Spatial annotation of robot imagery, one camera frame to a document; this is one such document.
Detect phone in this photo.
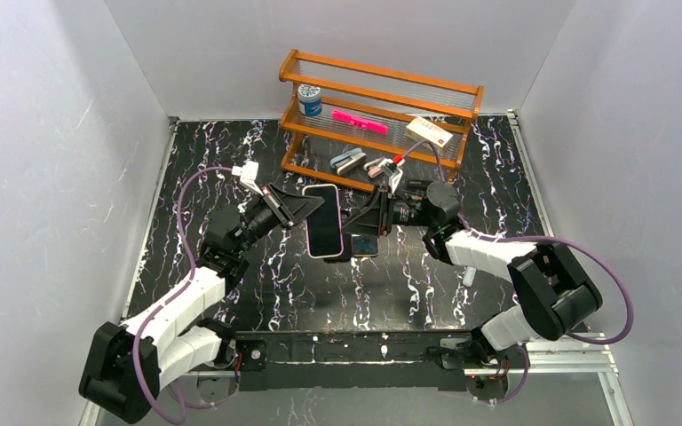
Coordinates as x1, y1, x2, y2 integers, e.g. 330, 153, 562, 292
302, 184, 344, 258
351, 234, 379, 257

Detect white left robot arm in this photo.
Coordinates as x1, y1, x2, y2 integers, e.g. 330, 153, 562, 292
78, 185, 324, 424

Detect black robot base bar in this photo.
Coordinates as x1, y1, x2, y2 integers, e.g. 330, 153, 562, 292
195, 330, 530, 404

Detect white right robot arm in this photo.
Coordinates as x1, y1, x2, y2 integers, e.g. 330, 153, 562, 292
341, 181, 603, 359

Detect pink plastic ruler case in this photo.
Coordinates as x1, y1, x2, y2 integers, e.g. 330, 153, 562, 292
331, 109, 388, 135

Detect pink small stapler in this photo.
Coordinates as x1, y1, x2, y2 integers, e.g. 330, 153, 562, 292
363, 158, 385, 179

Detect light blue stapler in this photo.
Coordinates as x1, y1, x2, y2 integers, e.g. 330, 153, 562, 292
329, 148, 367, 176

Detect white cardboard box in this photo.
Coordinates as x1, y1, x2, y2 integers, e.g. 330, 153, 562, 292
405, 116, 454, 154

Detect orange wooden shelf rack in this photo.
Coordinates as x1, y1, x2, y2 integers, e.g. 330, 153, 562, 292
279, 49, 484, 191

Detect blue round jar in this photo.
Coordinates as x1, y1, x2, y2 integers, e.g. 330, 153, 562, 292
297, 84, 322, 116

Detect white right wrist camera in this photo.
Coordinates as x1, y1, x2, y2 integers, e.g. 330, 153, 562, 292
378, 155, 405, 193

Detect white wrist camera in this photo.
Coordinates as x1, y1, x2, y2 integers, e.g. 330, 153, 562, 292
378, 155, 405, 193
231, 161, 265, 197

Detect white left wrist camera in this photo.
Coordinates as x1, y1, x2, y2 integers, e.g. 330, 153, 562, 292
231, 161, 265, 197

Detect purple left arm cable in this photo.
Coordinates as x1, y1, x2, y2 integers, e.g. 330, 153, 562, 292
131, 166, 248, 426

